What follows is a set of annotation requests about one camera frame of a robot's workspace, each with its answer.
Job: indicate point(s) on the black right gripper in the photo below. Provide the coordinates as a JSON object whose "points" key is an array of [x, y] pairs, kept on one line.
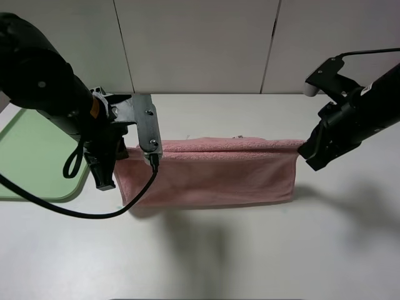
{"points": [[335, 135]]}

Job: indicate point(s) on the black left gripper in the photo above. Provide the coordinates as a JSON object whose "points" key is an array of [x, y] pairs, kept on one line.
{"points": [[106, 145]]}

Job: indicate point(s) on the pink terry towel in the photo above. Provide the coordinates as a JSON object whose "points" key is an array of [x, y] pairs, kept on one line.
{"points": [[213, 171]]}

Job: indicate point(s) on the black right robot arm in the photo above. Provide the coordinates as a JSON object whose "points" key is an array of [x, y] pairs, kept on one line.
{"points": [[365, 112]]}

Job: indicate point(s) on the green plastic tray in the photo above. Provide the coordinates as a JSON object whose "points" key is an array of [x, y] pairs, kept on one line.
{"points": [[33, 154]]}

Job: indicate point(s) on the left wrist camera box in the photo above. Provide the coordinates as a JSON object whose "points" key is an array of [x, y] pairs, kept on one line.
{"points": [[146, 120]]}

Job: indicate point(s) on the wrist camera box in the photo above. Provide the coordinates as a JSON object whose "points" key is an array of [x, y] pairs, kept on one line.
{"points": [[326, 78], [146, 120]]}

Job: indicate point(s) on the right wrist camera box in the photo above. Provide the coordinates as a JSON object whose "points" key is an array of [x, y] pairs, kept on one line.
{"points": [[326, 78]]}

